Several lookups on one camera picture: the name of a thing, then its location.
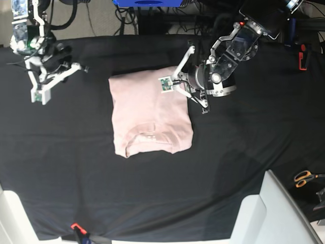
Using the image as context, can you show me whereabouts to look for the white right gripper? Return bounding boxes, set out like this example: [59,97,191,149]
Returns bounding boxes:
[24,43,89,105]

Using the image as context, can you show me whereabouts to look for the white chair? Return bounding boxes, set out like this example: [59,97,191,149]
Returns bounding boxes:
[0,182,63,244]
[229,170,322,244]

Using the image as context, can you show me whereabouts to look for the blue plastic box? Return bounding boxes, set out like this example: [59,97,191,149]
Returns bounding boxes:
[113,0,183,7]

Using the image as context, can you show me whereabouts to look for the pink T-shirt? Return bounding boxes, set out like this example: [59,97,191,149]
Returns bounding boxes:
[109,67,193,158]

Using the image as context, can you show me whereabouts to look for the orange handled scissors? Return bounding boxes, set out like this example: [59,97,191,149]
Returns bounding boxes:
[294,170,324,188]

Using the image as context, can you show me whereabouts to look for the black device on side table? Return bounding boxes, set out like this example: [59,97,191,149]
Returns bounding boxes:
[313,188,325,211]

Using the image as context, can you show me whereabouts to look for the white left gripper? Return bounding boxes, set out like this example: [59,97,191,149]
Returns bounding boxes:
[158,42,210,114]

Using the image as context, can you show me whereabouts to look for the white chair left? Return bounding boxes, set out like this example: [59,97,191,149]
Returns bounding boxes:
[0,182,63,244]

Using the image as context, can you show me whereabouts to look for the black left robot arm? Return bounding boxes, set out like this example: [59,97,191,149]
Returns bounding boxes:
[159,1,302,113]

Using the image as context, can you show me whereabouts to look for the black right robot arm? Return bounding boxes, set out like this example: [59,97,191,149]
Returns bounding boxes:
[10,0,88,105]

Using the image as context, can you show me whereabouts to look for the red black clamp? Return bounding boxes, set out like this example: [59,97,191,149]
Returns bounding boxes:
[299,44,311,71]

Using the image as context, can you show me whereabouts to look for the white chair right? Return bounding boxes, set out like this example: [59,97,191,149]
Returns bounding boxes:
[229,170,322,244]

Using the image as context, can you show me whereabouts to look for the black table cloth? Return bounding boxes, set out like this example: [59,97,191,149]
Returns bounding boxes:
[1,35,324,242]

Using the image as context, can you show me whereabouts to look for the orange blue bottom clamp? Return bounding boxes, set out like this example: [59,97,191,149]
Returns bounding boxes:
[70,223,112,244]

